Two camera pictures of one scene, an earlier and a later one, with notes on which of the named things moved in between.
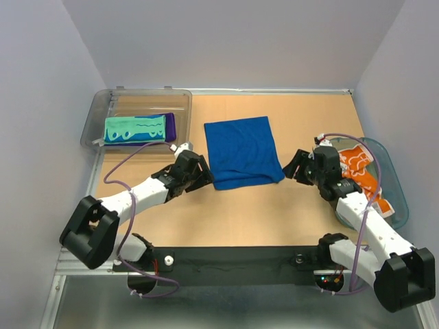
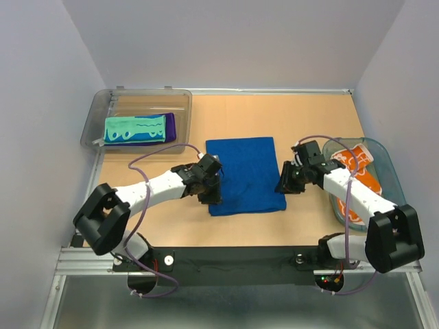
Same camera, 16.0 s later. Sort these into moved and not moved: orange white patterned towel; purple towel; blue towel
Moved: blue towel
Not moved: purple towel; orange white patterned towel
